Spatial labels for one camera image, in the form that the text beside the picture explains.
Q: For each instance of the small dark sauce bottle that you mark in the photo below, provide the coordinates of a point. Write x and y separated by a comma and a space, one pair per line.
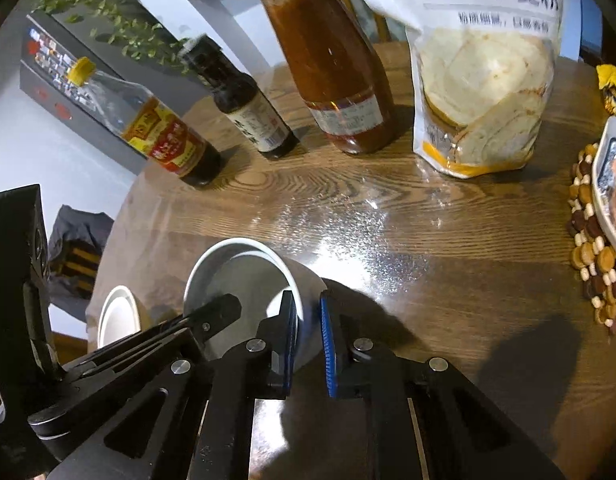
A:
248, 115

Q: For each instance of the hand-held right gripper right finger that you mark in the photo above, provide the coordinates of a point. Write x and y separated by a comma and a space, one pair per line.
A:
328, 345

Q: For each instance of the large soy sauce bottle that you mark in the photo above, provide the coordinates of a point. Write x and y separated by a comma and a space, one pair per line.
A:
163, 140

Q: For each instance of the flour bag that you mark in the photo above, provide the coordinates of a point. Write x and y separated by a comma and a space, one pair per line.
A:
483, 85

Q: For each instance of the red sauce bottle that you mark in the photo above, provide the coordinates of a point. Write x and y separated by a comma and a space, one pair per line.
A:
328, 60

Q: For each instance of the dark cloth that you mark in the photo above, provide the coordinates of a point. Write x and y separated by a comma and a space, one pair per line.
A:
80, 227

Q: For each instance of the green vine plant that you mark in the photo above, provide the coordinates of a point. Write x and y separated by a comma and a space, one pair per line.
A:
118, 25

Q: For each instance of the wooden bead trivet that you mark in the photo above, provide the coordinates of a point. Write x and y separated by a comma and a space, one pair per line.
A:
595, 260

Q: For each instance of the plate with food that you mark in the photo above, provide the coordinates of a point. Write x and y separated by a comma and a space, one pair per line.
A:
615, 185

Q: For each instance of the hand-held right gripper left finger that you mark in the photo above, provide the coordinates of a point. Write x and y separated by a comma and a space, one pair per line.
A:
288, 345

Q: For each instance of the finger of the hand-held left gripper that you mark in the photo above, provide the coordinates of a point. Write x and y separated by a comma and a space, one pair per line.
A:
218, 315
138, 352

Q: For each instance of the wooden chair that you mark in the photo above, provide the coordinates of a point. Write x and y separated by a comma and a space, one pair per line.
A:
360, 10
75, 265

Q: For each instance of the yellow packet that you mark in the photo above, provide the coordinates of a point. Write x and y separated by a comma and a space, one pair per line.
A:
613, 90

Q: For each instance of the white bowl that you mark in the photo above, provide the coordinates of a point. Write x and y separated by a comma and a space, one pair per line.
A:
248, 275
115, 317

